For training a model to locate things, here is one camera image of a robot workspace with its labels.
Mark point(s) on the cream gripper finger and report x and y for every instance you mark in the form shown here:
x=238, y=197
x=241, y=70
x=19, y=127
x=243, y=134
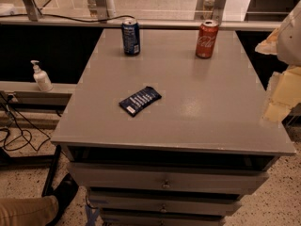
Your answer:
x=283, y=94
x=269, y=45

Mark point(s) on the red coke can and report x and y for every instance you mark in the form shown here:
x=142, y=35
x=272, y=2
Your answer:
x=206, y=38

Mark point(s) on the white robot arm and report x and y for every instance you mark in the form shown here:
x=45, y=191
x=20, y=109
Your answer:
x=289, y=38

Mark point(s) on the blue pepsi can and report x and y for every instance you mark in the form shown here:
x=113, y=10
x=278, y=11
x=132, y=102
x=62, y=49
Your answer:
x=131, y=37

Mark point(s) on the blue rxbar wrapper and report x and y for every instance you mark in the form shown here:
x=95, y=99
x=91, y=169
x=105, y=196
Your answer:
x=139, y=100

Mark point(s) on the grey drawer cabinet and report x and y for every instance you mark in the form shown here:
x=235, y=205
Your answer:
x=209, y=116

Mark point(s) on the top grey drawer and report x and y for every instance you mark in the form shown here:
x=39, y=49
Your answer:
x=168, y=179

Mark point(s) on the grey drawer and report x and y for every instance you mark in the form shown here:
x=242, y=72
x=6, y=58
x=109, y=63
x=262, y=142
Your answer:
x=168, y=179
x=166, y=203
x=141, y=218

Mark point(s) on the middle grey drawer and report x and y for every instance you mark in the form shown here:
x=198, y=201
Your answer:
x=166, y=203

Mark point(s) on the bottom grey drawer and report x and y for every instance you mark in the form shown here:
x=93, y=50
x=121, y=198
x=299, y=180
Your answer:
x=141, y=218

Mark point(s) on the white pump bottle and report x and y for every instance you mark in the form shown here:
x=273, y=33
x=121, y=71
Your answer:
x=41, y=77

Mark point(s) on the black shoe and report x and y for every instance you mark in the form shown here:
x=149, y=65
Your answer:
x=64, y=193

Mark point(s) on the black metal stand leg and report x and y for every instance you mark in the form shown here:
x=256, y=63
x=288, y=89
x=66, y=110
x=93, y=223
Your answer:
x=51, y=173

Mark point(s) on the tan trouser leg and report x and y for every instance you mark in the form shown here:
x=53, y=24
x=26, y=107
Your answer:
x=28, y=212

